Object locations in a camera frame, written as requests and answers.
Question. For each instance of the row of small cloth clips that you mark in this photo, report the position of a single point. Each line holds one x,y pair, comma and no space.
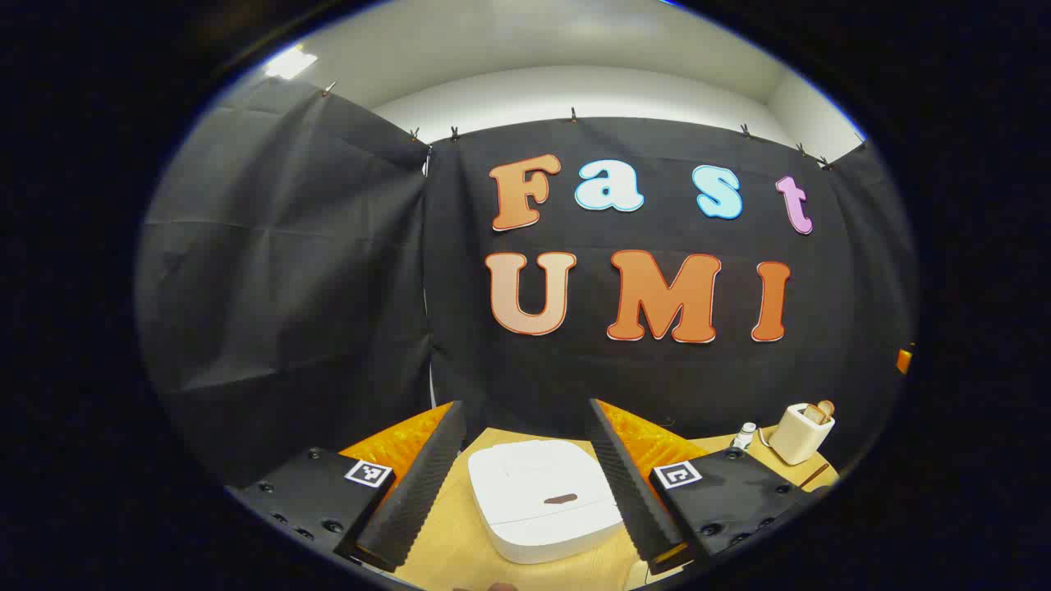
573,115

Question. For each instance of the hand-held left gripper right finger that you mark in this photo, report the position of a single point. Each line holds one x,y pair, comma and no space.
632,484

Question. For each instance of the transparent tray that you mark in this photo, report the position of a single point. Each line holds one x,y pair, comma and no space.
639,576

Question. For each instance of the cream toaster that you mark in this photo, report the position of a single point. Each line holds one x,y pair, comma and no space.
792,443

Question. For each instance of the white rice cooker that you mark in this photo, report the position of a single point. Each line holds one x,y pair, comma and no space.
534,509

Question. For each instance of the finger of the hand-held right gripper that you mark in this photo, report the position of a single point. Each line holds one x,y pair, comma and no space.
904,360

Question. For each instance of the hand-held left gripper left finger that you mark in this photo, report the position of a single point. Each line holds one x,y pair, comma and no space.
415,484

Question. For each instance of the white drink bottle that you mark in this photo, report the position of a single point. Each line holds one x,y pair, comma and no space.
744,435

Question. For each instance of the brown wooden spoon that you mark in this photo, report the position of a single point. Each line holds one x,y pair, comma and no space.
814,474

